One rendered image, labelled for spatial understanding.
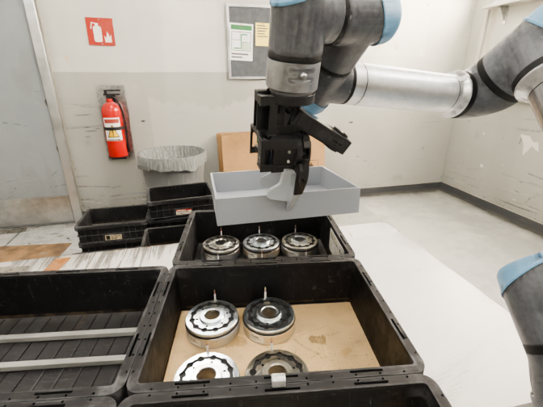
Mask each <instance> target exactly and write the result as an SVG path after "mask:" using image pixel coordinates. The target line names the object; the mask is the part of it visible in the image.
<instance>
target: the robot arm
mask: <svg viewBox="0 0 543 407"><path fill-rule="evenodd" d="M269 3H270V5H271V8H270V23H269V37H268V52H267V75H266V85H267V89H255V101H254V123H253V124H250V153H258V161H257V166H258V167H259V172H260V173H261V172H271V173H269V174H266V175H264V176H263V177H262V178H261V179H260V184H261V185H262V186H263V187H267V188H269V189H268V190H267V197H268V198H269V199H274V200H280V201H287V203H286V211H288V210H290V209H291V208H292V207H293V206H294V204H295V203H296V202H297V201H298V200H299V198H300V197H301V194H303V191H304V189H305V186H306V183H307V181H308V177H309V163H310V158H311V140H310V136H312V137H313V138H315V139H317V140H318V141H321V142H322V143H323V144H324V145H325V146H326V147H327V148H328V149H330V150H332V151H334V152H338V153H340V154H342V155H343V154H344V153H345V152H346V150H347V149H348V148H349V146H350V145H351V142H350V141H349V139H348V136H347V134H345V133H344V131H343V130H341V129H338V128H336V127H335V126H334V127H331V126H330V125H329V124H327V123H326V122H324V121H322V120H320V119H319V118H318V117H317V116H315V115H317V114H319V113H321V112H323V111H324V110H325V109H326V108H327V107H328V106H329V103H334V104H345V105H355V106H365V107H384V108H394V109H404V110H414V111H433V112H436V114H437V115H439V116H441V117H444V118H451V119H464V118H472V117H479V116H483V115H489V114H493V113H496V112H499V111H502V110H505V109H507V108H509V107H511V106H513V105H514V104H516V103H518V102H522V103H529V104H530V106H531V108H532V111H533V113H534V115H535V117H536V119H537V122H538V124H539V126H540V128H541V131H542V133H543V4H542V5H540V6H539V7H538V8H537V9H536V10H535V11H534V12H532V13H531V14H530V15H529V16H528V17H524V18H523V21H522V22H521V23H520V24H518V25H517V26H516V27H515V28H514V29H513V30H512V31H511V32H509V33H508V34H507V35H506V36H505V37H504V38H503V39H502V40H500V41H499V42H498V43H497V44H496V45H495V46H494V47H493V48H492V49H491V50H490V51H489V52H488V53H487V54H486V55H485V56H483V57H482V58H481V59H480V60H479V61H478V62H476V63H475V64H474V65H472V66H471V67H469V68H468V69H465V70H453V71H450V72H448V73H436V72H429V71H423V70H417V69H406V68H400V67H394V66H388V65H377V64H370V63H364V62H359V59H360V58H361V57H362V56H363V54H364V52H365V51H366V50H367V48H368V47H369V46H377V45H379V44H384V43H386V42H388V41H389V40H391V39H392V38H393V37H394V35H395V34H396V32H397V30H398V28H399V26H400V23H401V20H402V4H401V0H269ZM253 132H254V133H255V134H256V136H257V143H258V145H255V146H252V142H253ZM496 278H497V281H498V284H499V287H500V290H501V292H500V294H501V296H502V297H503V298H504V300H505V303H506V305H507V308H508V311H509V313H510V315H511V319H512V320H513V323H514V325H515V328H516V331H517V333H518V335H519V337H520V340H521V342H522V345H523V347H524V350H525V353H526V355H527V357H528V369H529V378H530V384H531V388H532V391H531V392H530V397H531V401H532V404H533V406H534V407H543V251H541V252H539V253H537V254H531V255H529V256H526V257H523V258H520V259H517V260H515V261H513V262H510V263H508V264H507V265H505V266H503V267H501V268H500V269H499V271H498V273H497V276H496Z"/></svg>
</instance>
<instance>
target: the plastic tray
mask: <svg viewBox="0 0 543 407"><path fill-rule="evenodd" d="M269 173H271V172H261V173H260V172H259V170H245V171H232V172H220V173H210V175H211V186H212V195H213V204H214V209H215V214H216V219H217V226H222V225H231V224H247V223H255V222H264V221H273V220H289V219H297V218H306V217H315V216H331V215H340V214H348V213H357V212H359V206H360V187H358V186H357V185H355V184H354V183H351V182H350V181H348V180H346V179H345V178H343V177H341V176H339V175H338V174H336V173H334V172H333V171H331V170H328V169H327V168H326V167H324V166H310V167H309V177H308V181H307V183H306V186H305V189H304V191H303V194H301V197H300V198H299V200H298V201H297V202H296V203H295V204H294V206H293V207H292V208H291V209H290V210H288V211H286V203H287V201H280V200H274V199H269V198H268V197H267V190H268V189H269V188H267V187H263V186H262V185H261V184H260V179H261V178H262V177H263V176H264V175H266V174H269Z"/></svg>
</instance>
